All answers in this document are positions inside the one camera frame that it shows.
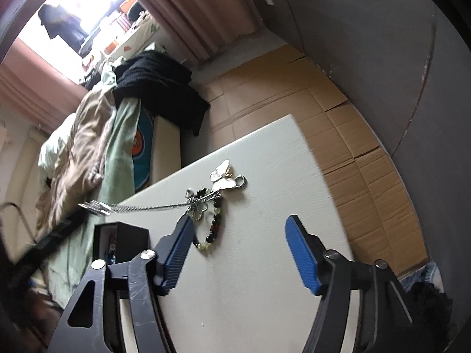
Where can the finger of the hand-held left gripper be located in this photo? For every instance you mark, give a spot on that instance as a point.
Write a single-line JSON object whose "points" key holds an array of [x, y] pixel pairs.
{"points": [[62, 230]]}

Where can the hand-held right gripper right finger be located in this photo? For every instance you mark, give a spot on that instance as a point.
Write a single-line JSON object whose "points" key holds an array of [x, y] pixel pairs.
{"points": [[301, 257]]}

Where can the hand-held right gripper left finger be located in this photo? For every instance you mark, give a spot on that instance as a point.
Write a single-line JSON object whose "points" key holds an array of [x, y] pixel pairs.
{"points": [[180, 250]]}

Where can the black jewelry box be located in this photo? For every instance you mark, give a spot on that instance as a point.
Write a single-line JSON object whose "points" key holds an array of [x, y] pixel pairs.
{"points": [[128, 239]]}

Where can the white butterfly ornament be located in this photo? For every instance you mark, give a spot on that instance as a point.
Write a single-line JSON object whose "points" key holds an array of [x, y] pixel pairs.
{"points": [[225, 182]]}

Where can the pale white quilt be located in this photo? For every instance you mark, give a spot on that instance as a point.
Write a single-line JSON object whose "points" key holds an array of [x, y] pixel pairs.
{"points": [[55, 147]]}

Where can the green bed sheet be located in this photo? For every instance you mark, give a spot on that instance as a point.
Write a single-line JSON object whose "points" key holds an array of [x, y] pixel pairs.
{"points": [[117, 161]]}

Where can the beige duvet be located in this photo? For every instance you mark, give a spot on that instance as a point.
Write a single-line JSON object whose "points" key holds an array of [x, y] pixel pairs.
{"points": [[81, 143]]}

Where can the blue orange printed cloth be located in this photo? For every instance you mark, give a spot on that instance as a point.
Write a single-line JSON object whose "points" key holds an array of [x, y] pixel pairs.
{"points": [[143, 161]]}

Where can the white bed base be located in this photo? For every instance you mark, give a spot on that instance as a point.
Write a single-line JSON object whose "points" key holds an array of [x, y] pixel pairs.
{"points": [[165, 147]]}

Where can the flattened cardboard sheets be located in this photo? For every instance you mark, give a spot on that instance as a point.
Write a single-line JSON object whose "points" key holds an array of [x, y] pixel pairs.
{"points": [[368, 176]]}

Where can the crumpled blue cloth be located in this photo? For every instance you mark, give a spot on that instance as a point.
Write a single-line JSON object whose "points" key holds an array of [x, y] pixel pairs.
{"points": [[428, 272]]}

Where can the crumpled black cloth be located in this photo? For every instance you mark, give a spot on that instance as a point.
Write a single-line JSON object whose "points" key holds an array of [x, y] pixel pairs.
{"points": [[430, 312]]}

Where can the narrow pink curtain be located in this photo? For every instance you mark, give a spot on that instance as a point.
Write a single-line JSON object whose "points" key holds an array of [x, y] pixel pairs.
{"points": [[33, 77]]}

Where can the black garment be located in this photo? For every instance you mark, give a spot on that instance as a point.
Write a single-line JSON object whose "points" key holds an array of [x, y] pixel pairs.
{"points": [[158, 81]]}

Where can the hanging dark clothes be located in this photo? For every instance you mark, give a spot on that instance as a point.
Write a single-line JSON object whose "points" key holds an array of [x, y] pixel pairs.
{"points": [[62, 22]]}

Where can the leaf print sill cushion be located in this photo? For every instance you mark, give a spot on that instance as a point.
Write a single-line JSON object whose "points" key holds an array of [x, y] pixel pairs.
{"points": [[140, 33]]}

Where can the wide pink curtain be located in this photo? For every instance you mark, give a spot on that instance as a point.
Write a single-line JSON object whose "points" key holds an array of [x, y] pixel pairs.
{"points": [[191, 7]]}

